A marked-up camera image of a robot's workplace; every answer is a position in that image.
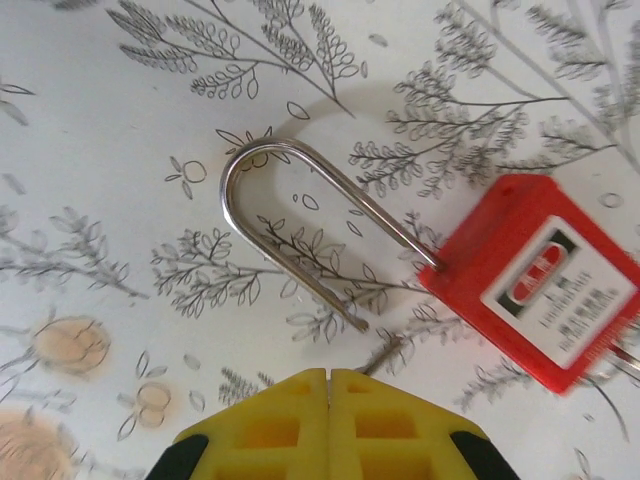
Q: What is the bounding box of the red safety lockout padlock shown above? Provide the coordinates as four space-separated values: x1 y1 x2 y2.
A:
218 138 640 398

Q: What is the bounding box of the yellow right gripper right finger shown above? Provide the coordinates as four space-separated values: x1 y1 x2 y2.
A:
327 367 505 480

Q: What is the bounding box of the silver safety lockout key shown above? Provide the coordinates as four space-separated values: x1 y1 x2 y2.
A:
602 342 640 382

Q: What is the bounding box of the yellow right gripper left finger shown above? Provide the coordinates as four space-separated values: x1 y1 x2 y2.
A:
143 367 331 480

